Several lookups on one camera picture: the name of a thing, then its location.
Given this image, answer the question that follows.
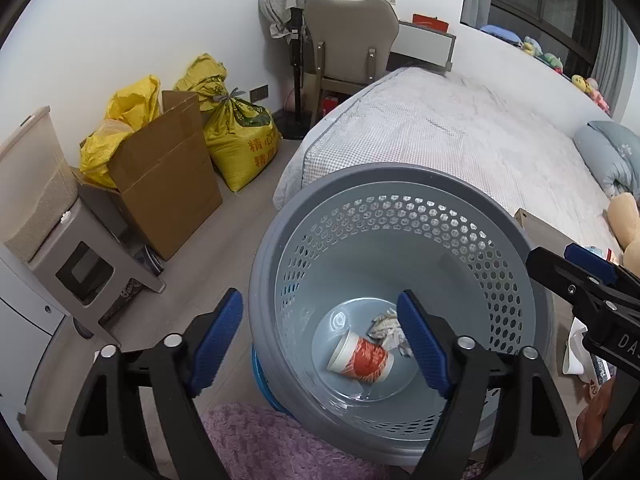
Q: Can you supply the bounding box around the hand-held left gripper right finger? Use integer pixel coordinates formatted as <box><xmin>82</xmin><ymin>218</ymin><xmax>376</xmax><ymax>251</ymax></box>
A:
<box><xmin>396</xmin><ymin>289</ymin><xmax>583</xmax><ymax>480</ymax></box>

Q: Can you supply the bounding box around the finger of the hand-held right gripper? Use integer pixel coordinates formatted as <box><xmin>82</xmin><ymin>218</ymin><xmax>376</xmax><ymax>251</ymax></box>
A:
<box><xmin>565</xmin><ymin>243</ymin><xmax>640</xmax><ymax>311</ymax></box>
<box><xmin>526</xmin><ymin>246</ymin><xmax>640</xmax><ymax>368</ymax></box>

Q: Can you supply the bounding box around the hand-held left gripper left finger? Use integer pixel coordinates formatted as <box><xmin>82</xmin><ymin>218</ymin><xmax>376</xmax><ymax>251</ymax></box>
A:
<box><xmin>57</xmin><ymin>287</ymin><xmax>244</xmax><ymax>480</ymax></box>

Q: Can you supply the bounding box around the white paper packet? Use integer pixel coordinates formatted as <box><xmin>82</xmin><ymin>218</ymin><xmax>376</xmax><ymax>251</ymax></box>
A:
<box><xmin>562</xmin><ymin>317</ymin><xmax>603</xmax><ymax>376</ymax></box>

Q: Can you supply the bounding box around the white paper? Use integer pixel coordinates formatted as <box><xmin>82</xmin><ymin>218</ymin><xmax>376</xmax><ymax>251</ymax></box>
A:
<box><xmin>366</xmin><ymin>310</ymin><xmax>413</xmax><ymax>358</ymax></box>

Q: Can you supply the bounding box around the red white paper cup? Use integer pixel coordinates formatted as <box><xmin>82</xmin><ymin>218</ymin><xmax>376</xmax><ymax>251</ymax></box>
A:
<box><xmin>327</xmin><ymin>331</ymin><xmax>396</xmax><ymax>384</ymax></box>

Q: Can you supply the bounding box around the grey perforated plastic basket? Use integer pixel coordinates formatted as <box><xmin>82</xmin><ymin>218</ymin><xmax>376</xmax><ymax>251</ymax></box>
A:
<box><xmin>248</xmin><ymin>162</ymin><xmax>555</xmax><ymax>468</ymax></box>

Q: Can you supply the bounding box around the person's right hand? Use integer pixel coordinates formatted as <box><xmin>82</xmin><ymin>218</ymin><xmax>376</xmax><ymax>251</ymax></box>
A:
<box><xmin>576</xmin><ymin>377</ymin><xmax>617</xmax><ymax>461</ymax></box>

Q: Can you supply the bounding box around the tan teddy bear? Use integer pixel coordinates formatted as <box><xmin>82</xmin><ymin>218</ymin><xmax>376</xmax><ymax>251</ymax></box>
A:
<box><xmin>607</xmin><ymin>192</ymin><xmax>640</xmax><ymax>263</ymax></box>

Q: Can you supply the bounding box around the wooden bedside table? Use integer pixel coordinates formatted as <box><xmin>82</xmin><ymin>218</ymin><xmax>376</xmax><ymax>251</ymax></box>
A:
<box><xmin>515</xmin><ymin>208</ymin><xmax>640</xmax><ymax>391</ymax></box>

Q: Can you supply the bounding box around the blue plastic basin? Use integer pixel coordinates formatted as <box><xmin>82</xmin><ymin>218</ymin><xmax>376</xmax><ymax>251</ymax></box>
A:
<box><xmin>250</xmin><ymin>347</ymin><xmax>296</xmax><ymax>416</ymax></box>

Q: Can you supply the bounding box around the blue grey duvet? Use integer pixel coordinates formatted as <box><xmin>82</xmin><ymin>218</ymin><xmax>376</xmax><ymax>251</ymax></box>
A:
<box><xmin>573</xmin><ymin>120</ymin><xmax>640</xmax><ymax>200</ymax></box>

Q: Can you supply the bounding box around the purple fuzzy rug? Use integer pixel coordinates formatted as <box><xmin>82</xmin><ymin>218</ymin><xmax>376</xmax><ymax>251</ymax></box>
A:
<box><xmin>200</xmin><ymin>402</ymin><xmax>391</xmax><ymax>480</ymax></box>

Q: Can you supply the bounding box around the grey plastic stool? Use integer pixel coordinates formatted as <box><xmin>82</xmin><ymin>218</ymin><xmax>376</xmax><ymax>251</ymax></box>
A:
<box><xmin>27</xmin><ymin>167</ymin><xmax>166</xmax><ymax>346</ymax></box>

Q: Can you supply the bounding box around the brown cardboard box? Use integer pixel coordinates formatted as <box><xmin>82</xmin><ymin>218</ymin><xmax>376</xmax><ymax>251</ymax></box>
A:
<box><xmin>107</xmin><ymin>91</ymin><xmax>223</xmax><ymax>261</ymax></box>

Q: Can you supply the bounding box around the pink plush toy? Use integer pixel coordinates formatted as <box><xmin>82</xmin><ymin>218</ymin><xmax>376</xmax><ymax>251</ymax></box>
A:
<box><xmin>586</xmin><ymin>77</ymin><xmax>612</xmax><ymax>115</ymax></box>

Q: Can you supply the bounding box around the white cabinet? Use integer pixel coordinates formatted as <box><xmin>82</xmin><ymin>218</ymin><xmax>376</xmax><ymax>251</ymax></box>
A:
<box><xmin>0</xmin><ymin>247</ymin><xmax>121</xmax><ymax>456</ymax></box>

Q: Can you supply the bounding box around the bed with checked sheet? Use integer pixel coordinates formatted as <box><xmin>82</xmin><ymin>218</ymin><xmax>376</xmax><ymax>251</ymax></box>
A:
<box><xmin>273</xmin><ymin>66</ymin><xmax>626</xmax><ymax>261</ymax></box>

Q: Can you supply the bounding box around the yellow sack with green print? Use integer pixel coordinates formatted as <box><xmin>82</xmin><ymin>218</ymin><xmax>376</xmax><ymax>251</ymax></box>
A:
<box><xmin>202</xmin><ymin>87</ymin><xmax>283</xmax><ymax>192</ymax></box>

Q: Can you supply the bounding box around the translucent white storage container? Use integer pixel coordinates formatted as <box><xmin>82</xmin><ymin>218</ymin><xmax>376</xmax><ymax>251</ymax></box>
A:
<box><xmin>0</xmin><ymin>106</ymin><xmax>78</xmax><ymax>263</ymax></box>

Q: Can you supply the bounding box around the yellow plastic bag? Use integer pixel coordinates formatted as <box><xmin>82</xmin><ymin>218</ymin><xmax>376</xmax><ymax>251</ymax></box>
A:
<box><xmin>80</xmin><ymin>75</ymin><xmax>163</xmax><ymax>188</ymax></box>

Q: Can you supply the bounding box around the blue plush toy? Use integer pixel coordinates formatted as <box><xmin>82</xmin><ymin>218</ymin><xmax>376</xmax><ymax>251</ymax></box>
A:
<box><xmin>480</xmin><ymin>24</ymin><xmax>521</xmax><ymax>43</ymax></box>

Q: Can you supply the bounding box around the plain yellow woven sack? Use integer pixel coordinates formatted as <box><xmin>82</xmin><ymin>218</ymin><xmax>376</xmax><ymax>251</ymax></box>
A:
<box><xmin>173</xmin><ymin>53</ymin><xmax>228</xmax><ymax>111</ymax></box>

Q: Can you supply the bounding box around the dark window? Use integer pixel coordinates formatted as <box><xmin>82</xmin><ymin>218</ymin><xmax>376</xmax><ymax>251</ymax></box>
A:
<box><xmin>460</xmin><ymin>0</ymin><xmax>621</xmax><ymax>68</ymax></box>

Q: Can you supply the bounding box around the white grey desk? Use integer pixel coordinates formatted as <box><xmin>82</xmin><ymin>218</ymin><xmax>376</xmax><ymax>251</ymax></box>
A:
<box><xmin>387</xmin><ymin>20</ymin><xmax>457</xmax><ymax>73</ymax></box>

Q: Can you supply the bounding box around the flat red box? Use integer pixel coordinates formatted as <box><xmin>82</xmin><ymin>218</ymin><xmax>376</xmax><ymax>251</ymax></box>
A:
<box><xmin>412</xmin><ymin>13</ymin><xmax>451</xmax><ymax>32</ymax></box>

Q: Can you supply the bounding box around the standing fan with grey cover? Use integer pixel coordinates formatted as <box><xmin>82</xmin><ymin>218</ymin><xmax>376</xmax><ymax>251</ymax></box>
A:
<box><xmin>258</xmin><ymin>0</ymin><xmax>341</xmax><ymax>140</ymax></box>

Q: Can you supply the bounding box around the beige upholstered chair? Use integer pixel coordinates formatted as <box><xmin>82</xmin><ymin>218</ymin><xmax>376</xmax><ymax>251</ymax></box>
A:
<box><xmin>303</xmin><ymin>0</ymin><xmax>400</xmax><ymax>128</ymax></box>

